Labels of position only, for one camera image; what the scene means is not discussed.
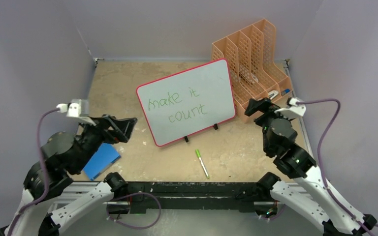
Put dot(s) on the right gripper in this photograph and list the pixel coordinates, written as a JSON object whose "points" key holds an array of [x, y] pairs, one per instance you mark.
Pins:
{"points": [[263, 105]]}

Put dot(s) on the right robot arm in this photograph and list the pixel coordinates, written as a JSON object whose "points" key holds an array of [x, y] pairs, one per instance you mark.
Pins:
{"points": [[322, 205]]}

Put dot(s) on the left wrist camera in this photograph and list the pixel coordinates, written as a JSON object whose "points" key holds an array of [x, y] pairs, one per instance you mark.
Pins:
{"points": [[77, 109]]}

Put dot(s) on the orange file organizer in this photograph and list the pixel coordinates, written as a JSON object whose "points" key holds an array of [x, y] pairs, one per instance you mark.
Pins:
{"points": [[253, 71]]}

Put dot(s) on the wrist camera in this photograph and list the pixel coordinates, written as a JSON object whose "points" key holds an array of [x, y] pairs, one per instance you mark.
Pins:
{"points": [[295, 109], [77, 109]]}

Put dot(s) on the pink framed whiteboard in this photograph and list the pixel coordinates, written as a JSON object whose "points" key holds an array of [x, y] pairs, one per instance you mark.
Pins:
{"points": [[187, 102]]}

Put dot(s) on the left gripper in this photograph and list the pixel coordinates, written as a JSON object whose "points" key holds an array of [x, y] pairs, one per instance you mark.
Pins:
{"points": [[122, 128]]}

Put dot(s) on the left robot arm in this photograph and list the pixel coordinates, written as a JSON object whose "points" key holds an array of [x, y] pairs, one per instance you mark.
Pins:
{"points": [[62, 156]]}

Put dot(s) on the black base bar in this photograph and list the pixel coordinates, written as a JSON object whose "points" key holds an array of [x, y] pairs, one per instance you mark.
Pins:
{"points": [[240, 196]]}

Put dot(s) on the aluminium frame rail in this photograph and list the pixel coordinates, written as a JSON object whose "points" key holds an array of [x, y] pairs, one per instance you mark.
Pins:
{"points": [[79, 188]]}

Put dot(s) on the green capped white marker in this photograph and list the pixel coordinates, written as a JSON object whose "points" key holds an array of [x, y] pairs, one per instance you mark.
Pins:
{"points": [[202, 163]]}

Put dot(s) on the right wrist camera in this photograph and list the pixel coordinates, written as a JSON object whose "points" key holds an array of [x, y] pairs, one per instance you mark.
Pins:
{"points": [[295, 109]]}

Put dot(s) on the white stapler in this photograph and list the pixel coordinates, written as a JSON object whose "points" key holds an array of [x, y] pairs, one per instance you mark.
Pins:
{"points": [[273, 94]]}

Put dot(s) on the blue small item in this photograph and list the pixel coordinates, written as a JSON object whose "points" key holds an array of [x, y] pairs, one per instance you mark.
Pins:
{"points": [[284, 92]]}

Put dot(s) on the blue book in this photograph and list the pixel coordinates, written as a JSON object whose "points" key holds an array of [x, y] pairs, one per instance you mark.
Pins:
{"points": [[105, 157]]}

